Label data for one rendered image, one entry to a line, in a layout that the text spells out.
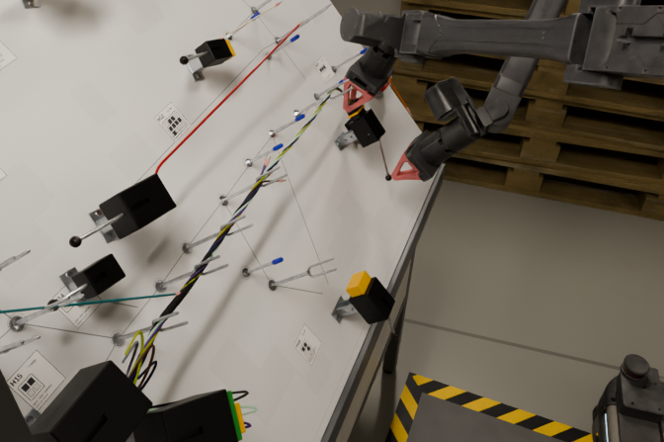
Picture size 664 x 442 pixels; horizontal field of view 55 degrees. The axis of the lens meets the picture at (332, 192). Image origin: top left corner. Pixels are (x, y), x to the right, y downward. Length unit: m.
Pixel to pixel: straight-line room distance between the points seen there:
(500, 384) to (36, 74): 1.78
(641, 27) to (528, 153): 2.13
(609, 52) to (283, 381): 0.66
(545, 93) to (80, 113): 2.12
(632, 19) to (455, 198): 2.17
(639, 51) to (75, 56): 0.73
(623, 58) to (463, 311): 1.75
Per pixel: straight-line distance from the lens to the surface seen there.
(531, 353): 2.40
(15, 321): 0.83
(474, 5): 2.59
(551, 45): 0.88
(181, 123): 1.05
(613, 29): 0.84
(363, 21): 1.11
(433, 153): 1.23
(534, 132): 2.86
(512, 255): 2.72
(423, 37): 1.08
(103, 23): 1.06
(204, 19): 1.19
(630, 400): 2.04
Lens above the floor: 1.82
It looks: 39 degrees down
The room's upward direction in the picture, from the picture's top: 3 degrees clockwise
